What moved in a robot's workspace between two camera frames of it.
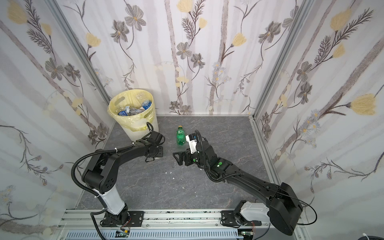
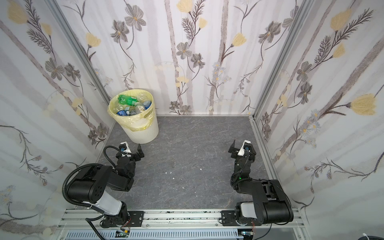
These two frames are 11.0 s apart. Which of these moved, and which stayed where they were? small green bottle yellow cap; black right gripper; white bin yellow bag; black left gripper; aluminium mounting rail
Moved: black right gripper; small green bottle yellow cap; black left gripper
Stayed: white bin yellow bag; aluminium mounting rail
